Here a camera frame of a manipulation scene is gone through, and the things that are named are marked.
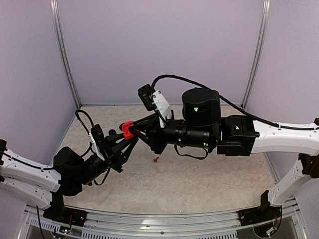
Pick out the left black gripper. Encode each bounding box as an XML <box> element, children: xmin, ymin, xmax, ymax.
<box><xmin>76</xmin><ymin>131</ymin><xmax>138</xmax><ymax>186</ymax></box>

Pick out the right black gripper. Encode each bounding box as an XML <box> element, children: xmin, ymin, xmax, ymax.
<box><xmin>129</xmin><ymin>111</ymin><xmax>213</xmax><ymax>154</ymax></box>

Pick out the red round charging case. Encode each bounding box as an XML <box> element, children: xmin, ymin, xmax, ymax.
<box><xmin>121</xmin><ymin>121</ymin><xmax>135</xmax><ymax>141</ymax></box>

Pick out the small black charging case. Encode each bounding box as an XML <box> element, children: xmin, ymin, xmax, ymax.
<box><xmin>109</xmin><ymin>129</ymin><xmax>117</xmax><ymax>135</ymax></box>

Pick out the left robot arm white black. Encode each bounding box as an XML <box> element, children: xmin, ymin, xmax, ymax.
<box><xmin>0</xmin><ymin>121</ymin><xmax>138</xmax><ymax>225</ymax></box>

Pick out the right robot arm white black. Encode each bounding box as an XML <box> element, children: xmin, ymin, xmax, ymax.
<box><xmin>128</xmin><ymin>83</ymin><xmax>319</xmax><ymax>221</ymax></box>

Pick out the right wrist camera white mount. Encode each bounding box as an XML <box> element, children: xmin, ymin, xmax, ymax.
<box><xmin>138</xmin><ymin>84</ymin><xmax>173</xmax><ymax>128</ymax></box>

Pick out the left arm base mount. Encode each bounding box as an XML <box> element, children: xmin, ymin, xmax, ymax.
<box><xmin>43</xmin><ymin>193</ymin><xmax>88</xmax><ymax>227</ymax></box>

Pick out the aluminium front rail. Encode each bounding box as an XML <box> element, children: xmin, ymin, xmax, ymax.
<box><xmin>23</xmin><ymin>196</ymin><xmax>302</xmax><ymax>239</ymax></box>

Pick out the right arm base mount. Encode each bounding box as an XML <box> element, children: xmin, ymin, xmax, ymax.
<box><xmin>238</xmin><ymin>190</ymin><xmax>283</xmax><ymax>239</ymax></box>

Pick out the left aluminium corner post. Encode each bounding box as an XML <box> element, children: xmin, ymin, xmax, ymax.
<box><xmin>49</xmin><ymin>0</ymin><xmax>82</xmax><ymax>109</ymax></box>

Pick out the aluminium corner post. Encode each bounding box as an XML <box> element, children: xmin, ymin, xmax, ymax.
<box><xmin>241</xmin><ymin>0</ymin><xmax>271</xmax><ymax>109</ymax></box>
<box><xmin>49</xmin><ymin>0</ymin><xmax>82</xmax><ymax>109</ymax></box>

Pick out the right aluminium corner post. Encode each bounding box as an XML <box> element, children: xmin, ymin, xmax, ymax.
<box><xmin>241</xmin><ymin>0</ymin><xmax>271</xmax><ymax>109</ymax></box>

